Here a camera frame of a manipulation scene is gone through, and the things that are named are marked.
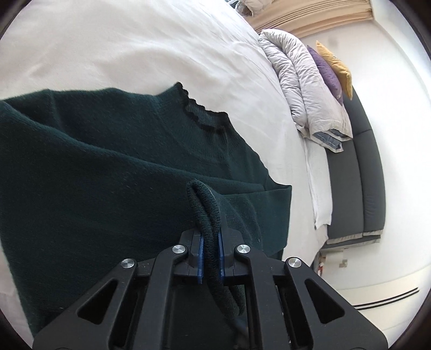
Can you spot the beige puffer jacket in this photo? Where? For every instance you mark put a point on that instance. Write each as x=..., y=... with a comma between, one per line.
x=256, y=6

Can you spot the grey folded duvet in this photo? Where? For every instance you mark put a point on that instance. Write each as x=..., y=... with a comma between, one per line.
x=303, y=87

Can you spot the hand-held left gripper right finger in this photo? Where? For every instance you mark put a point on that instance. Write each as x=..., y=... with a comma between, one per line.
x=221, y=259

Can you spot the yellow pillow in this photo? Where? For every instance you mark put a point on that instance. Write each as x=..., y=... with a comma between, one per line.
x=338, y=65

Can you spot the white bed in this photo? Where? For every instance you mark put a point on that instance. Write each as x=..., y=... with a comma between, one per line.
x=134, y=43

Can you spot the purple pillow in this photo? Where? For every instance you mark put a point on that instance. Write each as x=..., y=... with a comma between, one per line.
x=328, y=77

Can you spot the dark grey upholstered bed frame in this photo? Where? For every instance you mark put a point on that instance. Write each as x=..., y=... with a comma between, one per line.
x=368, y=181

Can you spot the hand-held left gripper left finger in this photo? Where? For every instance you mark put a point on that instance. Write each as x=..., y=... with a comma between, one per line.
x=200, y=259

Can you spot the dark green knit sweater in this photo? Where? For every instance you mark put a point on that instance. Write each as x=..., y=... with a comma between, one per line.
x=101, y=175

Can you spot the wall socket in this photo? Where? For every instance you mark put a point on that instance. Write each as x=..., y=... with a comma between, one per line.
x=343, y=263

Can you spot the beige curtain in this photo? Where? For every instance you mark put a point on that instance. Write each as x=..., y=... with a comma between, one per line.
x=320, y=18

